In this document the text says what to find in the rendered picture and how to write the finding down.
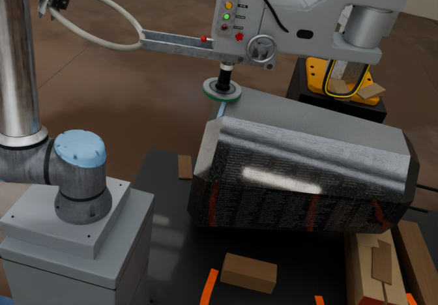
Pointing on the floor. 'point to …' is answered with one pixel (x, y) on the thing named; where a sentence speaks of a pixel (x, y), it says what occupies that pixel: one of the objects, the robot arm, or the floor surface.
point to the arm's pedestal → (137, 273)
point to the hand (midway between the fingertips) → (45, 15)
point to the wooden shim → (184, 167)
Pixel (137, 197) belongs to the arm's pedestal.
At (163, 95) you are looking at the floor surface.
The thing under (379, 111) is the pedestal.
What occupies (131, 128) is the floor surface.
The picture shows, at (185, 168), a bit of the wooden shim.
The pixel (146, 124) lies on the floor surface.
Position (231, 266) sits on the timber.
